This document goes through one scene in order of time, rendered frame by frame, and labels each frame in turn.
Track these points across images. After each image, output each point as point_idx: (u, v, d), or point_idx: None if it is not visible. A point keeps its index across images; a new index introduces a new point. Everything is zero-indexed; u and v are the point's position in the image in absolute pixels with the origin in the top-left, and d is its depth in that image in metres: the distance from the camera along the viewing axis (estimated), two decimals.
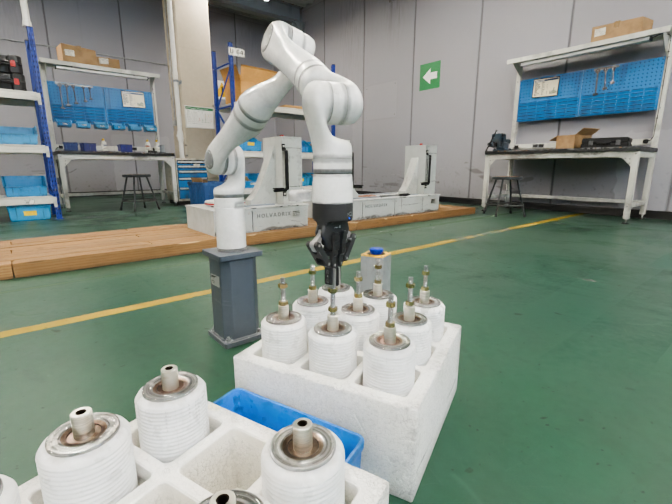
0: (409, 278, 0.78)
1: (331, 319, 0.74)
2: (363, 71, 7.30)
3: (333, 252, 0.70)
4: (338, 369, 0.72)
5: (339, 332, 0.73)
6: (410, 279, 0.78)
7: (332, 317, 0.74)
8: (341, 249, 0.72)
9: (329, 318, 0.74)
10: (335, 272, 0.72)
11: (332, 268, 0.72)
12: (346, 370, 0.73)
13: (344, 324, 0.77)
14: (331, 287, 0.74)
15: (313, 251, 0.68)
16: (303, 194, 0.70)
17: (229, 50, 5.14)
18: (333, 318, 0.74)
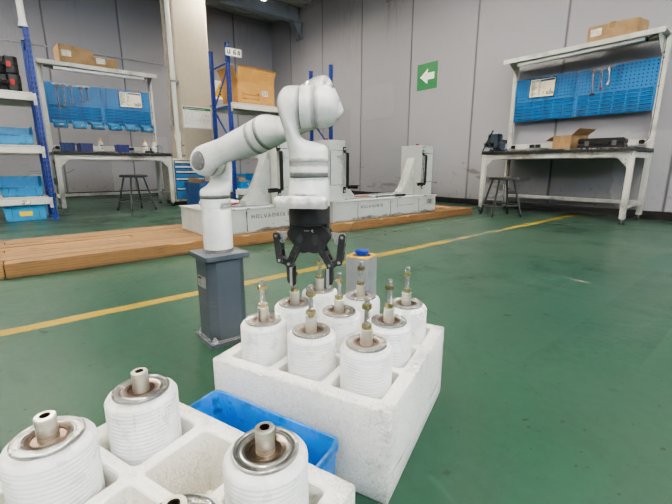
0: (388, 280, 0.78)
1: (309, 321, 0.74)
2: (361, 71, 7.30)
3: (328, 248, 0.73)
4: (315, 371, 0.72)
5: (317, 334, 0.73)
6: (389, 281, 0.78)
7: (309, 319, 0.74)
8: None
9: (307, 320, 0.74)
10: (329, 270, 0.73)
11: (331, 266, 0.73)
12: (324, 372, 0.73)
13: (323, 325, 0.77)
14: None
15: (345, 242, 0.70)
16: None
17: (226, 50, 5.14)
18: (311, 320, 0.74)
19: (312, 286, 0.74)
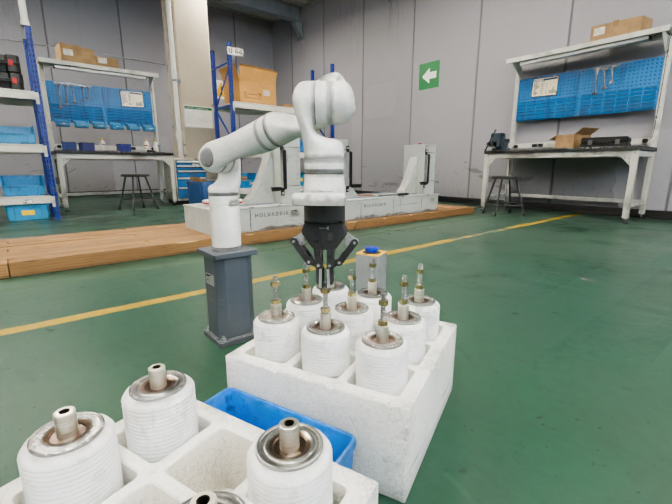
0: (403, 276, 0.77)
1: (323, 317, 0.73)
2: (362, 71, 7.29)
3: (335, 249, 0.73)
4: (330, 368, 0.72)
5: (332, 330, 0.73)
6: (404, 277, 0.77)
7: (324, 315, 0.73)
8: None
9: (321, 316, 0.74)
10: (329, 270, 0.73)
11: (331, 266, 0.73)
12: (339, 369, 0.72)
13: (337, 322, 0.77)
14: (328, 288, 0.73)
15: (354, 248, 0.71)
16: None
17: (228, 49, 5.13)
18: (326, 317, 0.73)
19: (323, 283, 0.73)
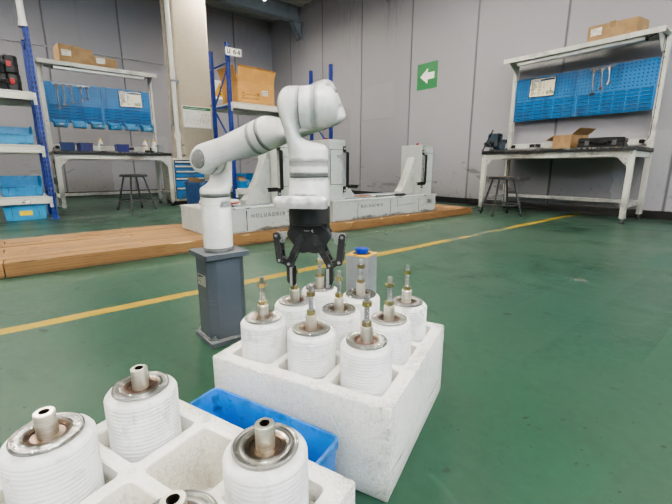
0: (388, 278, 0.78)
1: (308, 318, 0.74)
2: (361, 71, 7.30)
3: (328, 248, 0.73)
4: (315, 369, 0.72)
5: (317, 331, 0.73)
6: (389, 279, 0.78)
7: (309, 316, 0.74)
8: None
9: (307, 318, 0.74)
10: (329, 270, 0.73)
11: (331, 266, 0.73)
12: (324, 370, 0.73)
13: (323, 323, 0.77)
14: (312, 292, 0.73)
15: (345, 242, 0.70)
16: None
17: (226, 50, 5.14)
18: (311, 318, 0.74)
19: (308, 286, 0.73)
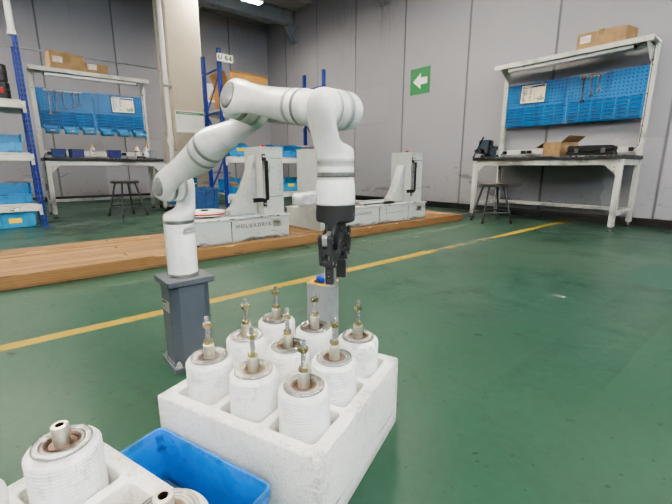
0: (332, 318, 0.78)
1: (247, 359, 0.75)
2: (355, 75, 7.30)
3: (338, 250, 0.72)
4: (233, 407, 0.74)
5: (244, 374, 0.73)
6: (333, 319, 0.78)
7: (247, 357, 0.75)
8: (346, 247, 0.77)
9: (247, 357, 0.75)
10: (335, 271, 0.72)
11: (333, 268, 0.72)
12: (239, 413, 0.73)
13: (266, 371, 0.75)
14: (249, 335, 0.74)
15: (323, 245, 0.68)
16: (308, 197, 0.71)
17: (217, 56, 5.14)
18: (247, 359, 0.74)
19: (250, 328, 0.74)
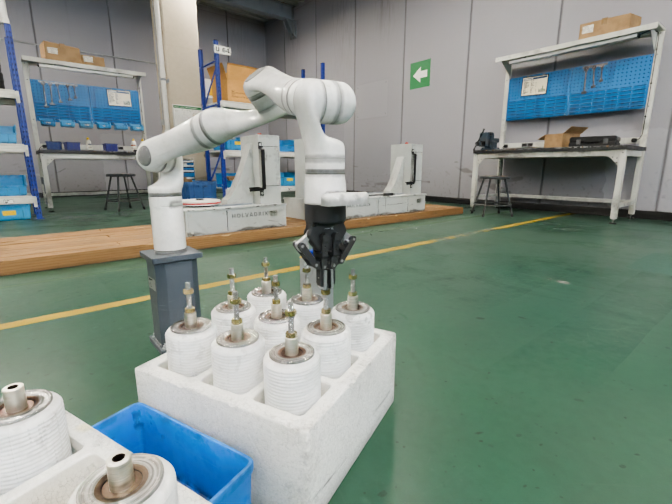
0: None
1: (230, 326, 0.69)
2: (354, 70, 7.24)
3: None
4: (215, 379, 0.68)
5: (227, 342, 0.67)
6: None
7: (230, 324, 0.68)
8: None
9: (231, 325, 0.69)
10: (325, 270, 0.73)
11: (328, 266, 0.73)
12: (222, 385, 0.67)
13: (252, 339, 0.68)
14: (232, 299, 0.67)
15: (349, 244, 0.74)
16: None
17: (215, 48, 5.07)
18: (231, 327, 0.68)
19: (234, 292, 0.68)
